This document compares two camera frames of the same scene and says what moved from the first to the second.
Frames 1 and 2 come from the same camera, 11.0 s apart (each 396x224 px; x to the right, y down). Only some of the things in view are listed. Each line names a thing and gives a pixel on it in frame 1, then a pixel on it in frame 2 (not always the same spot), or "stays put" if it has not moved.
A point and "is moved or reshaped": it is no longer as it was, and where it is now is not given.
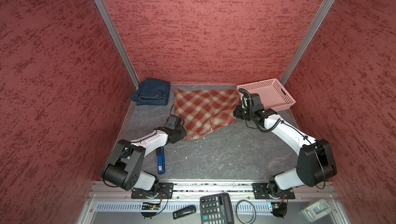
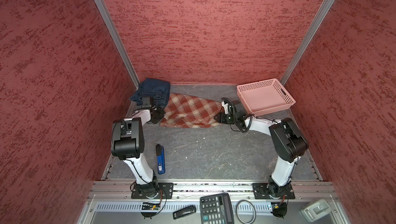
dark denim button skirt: (150, 101) stays put
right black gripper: (236, 112) → (220, 117)
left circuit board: (146, 206) stays put
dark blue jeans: (152, 92) stays put
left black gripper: (183, 134) → (162, 112)
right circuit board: (279, 209) stays put
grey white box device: (315, 209) stays put
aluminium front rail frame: (107, 205) stays put
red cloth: (203, 111) is moved or reshaped
